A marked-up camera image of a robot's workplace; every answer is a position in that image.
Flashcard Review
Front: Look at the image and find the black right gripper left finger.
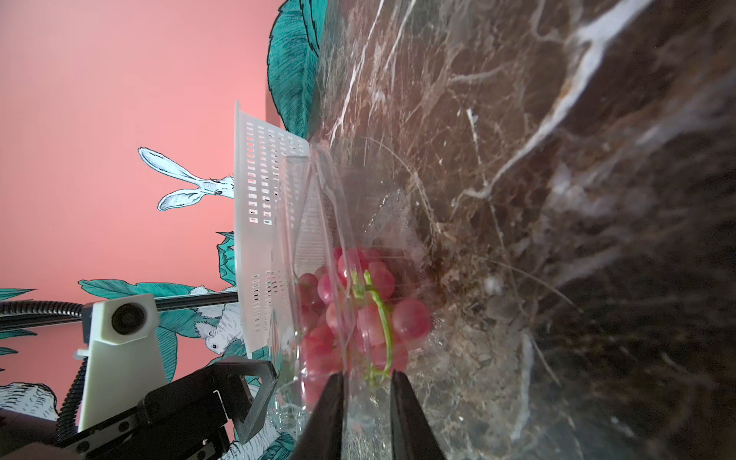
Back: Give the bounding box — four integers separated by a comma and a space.
289, 373, 345, 460

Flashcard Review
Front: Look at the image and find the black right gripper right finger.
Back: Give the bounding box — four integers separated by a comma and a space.
390, 371, 446, 460

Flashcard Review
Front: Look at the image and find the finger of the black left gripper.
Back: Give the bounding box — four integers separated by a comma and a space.
215, 356, 277, 442

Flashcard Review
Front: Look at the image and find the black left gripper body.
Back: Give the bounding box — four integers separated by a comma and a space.
57, 367, 230, 460

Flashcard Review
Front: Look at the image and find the red grape bunch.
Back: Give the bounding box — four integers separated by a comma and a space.
296, 247, 434, 409

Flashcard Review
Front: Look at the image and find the white perforated plastic basket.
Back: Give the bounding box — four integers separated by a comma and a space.
233, 105, 310, 360

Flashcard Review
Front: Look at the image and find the black left frame post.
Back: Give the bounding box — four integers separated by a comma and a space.
155, 291, 239, 312

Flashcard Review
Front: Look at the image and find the black left camera cable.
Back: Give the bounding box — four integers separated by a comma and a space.
0, 298, 90, 444

